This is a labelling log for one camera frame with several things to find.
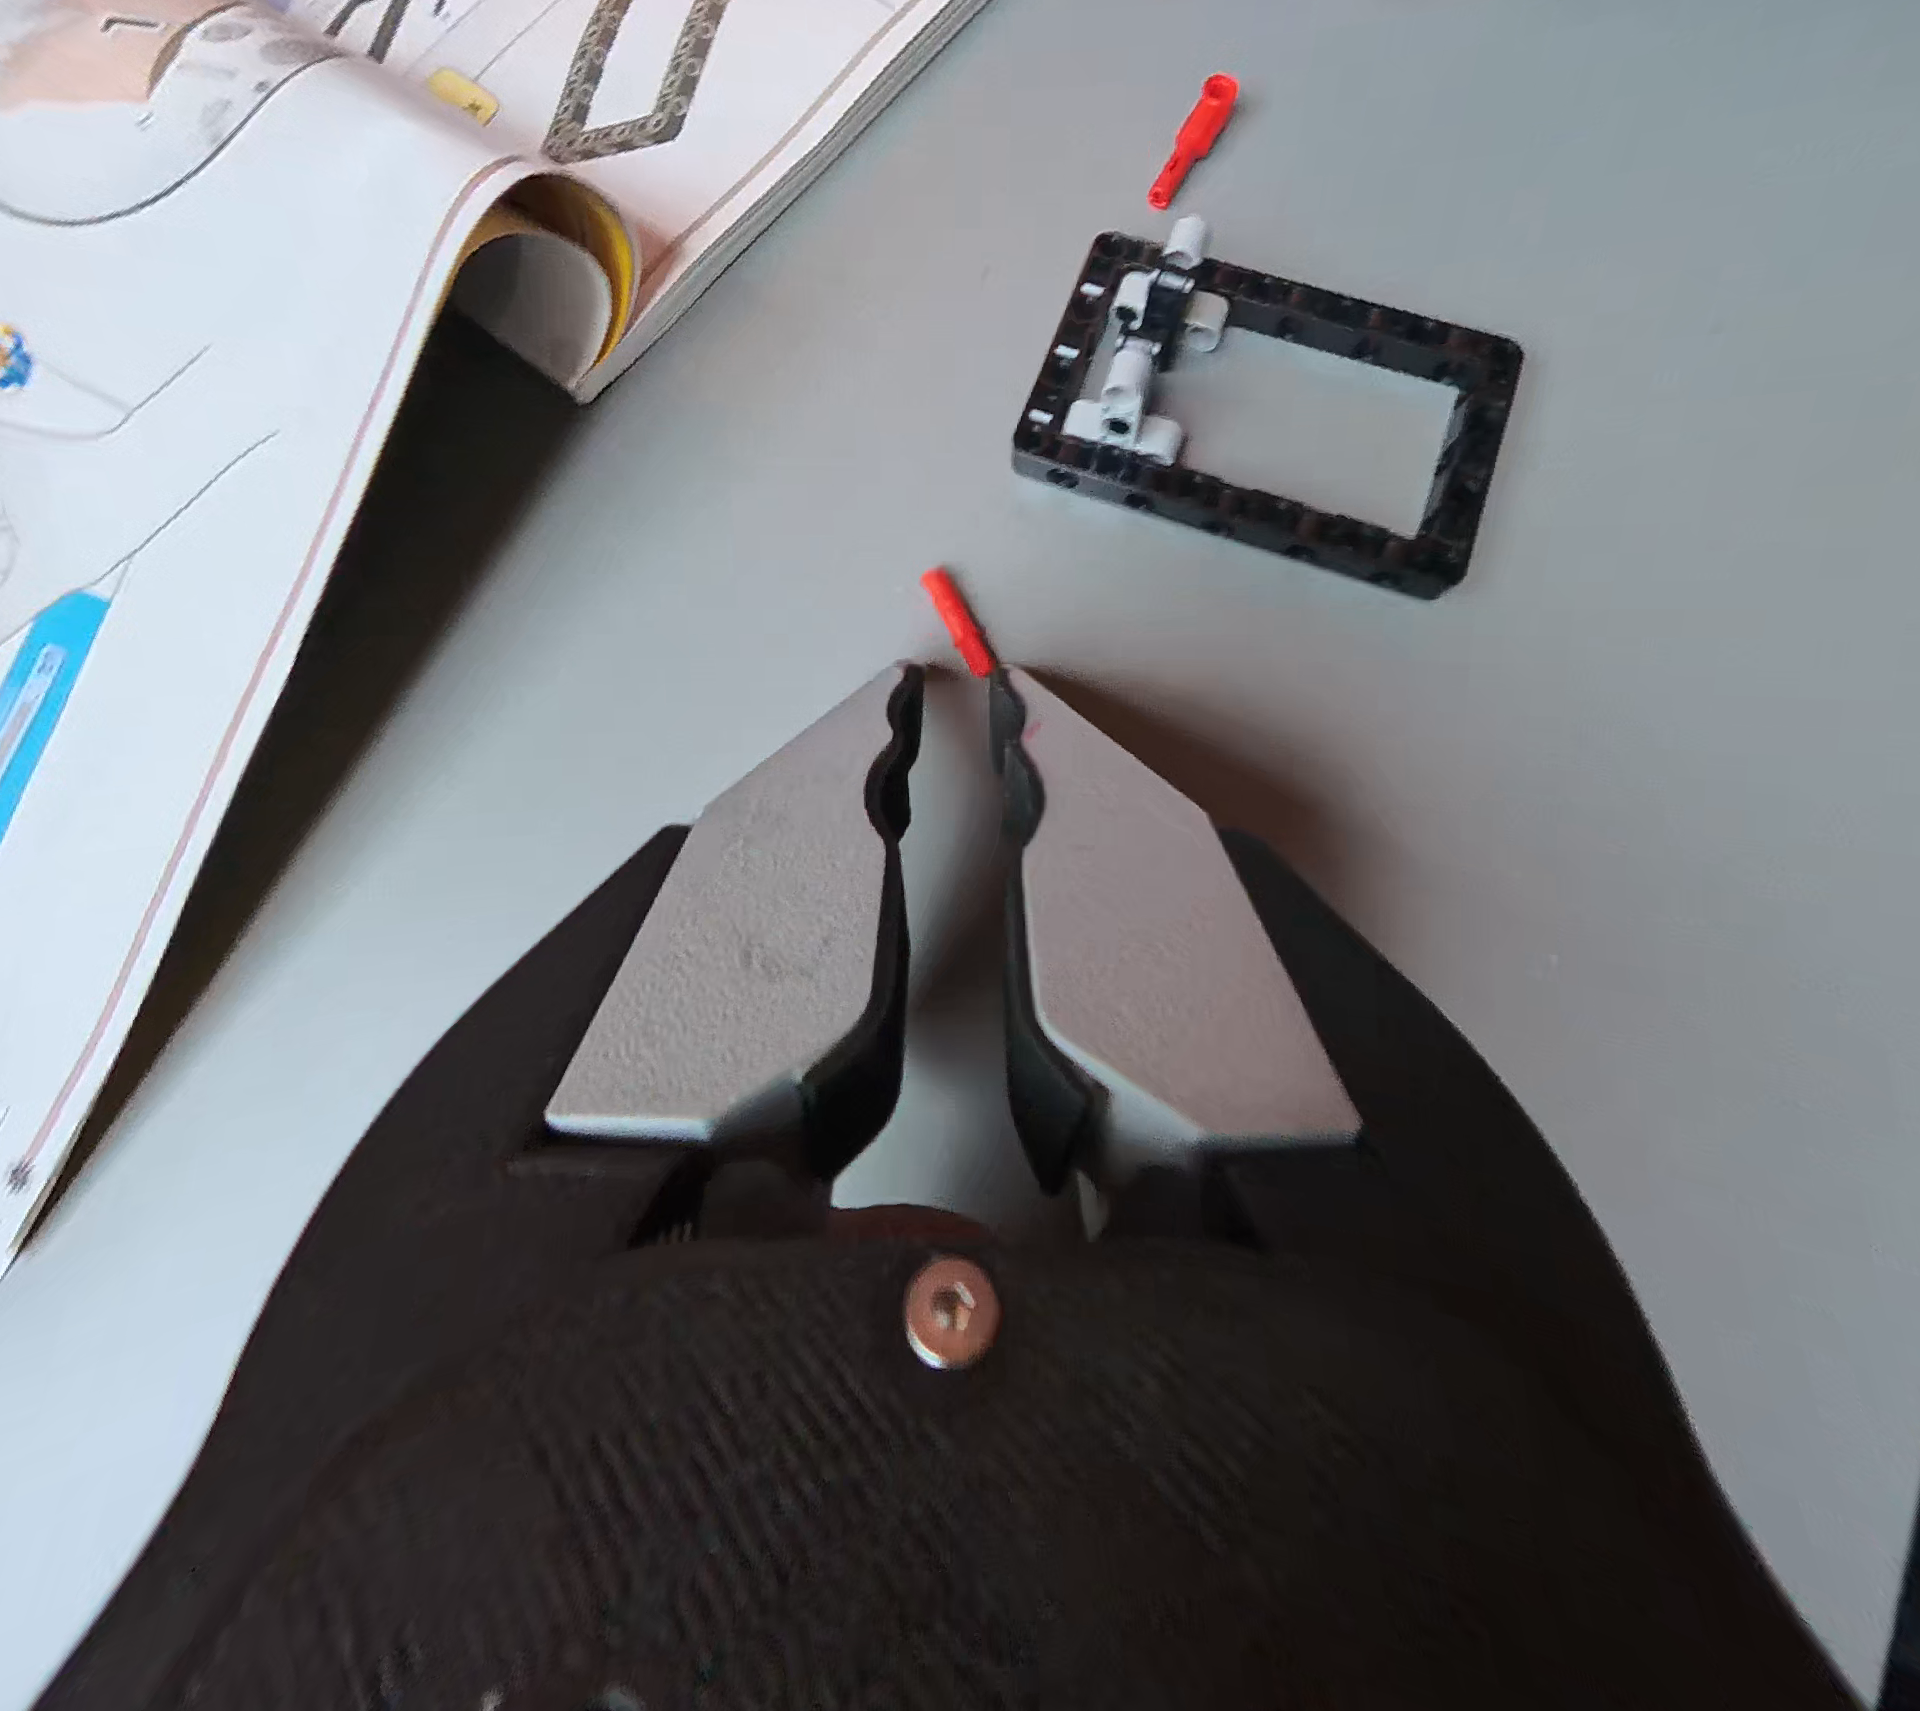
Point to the lego instruction booklet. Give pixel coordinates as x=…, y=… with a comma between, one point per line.
x=224, y=316

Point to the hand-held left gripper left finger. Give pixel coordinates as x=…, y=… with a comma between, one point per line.
x=720, y=932

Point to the thin red lego pin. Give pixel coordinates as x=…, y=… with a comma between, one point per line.
x=957, y=620

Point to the grey lego connector assembly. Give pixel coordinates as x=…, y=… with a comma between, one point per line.
x=1142, y=348

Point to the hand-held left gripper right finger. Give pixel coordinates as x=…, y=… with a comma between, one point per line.
x=1171, y=946

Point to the black lego frame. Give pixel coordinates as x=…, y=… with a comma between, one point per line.
x=1321, y=304

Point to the long red lego connector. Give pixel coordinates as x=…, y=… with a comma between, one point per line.
x=1193, y=138

